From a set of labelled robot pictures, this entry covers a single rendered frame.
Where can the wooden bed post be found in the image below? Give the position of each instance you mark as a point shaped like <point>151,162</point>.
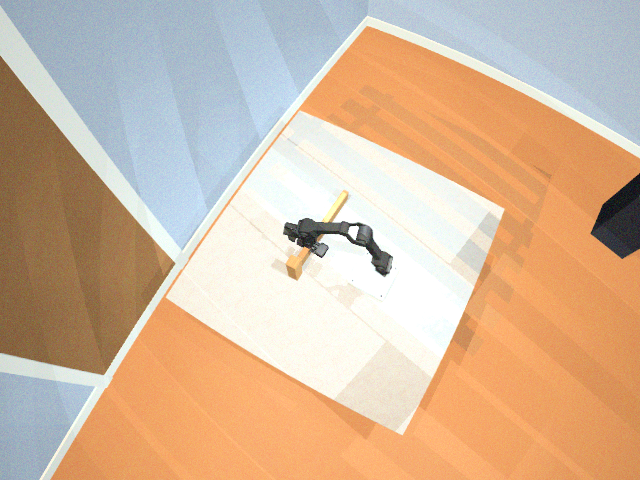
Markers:
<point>294,267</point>

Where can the wooden side rail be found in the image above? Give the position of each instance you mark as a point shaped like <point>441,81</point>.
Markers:
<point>330,216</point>

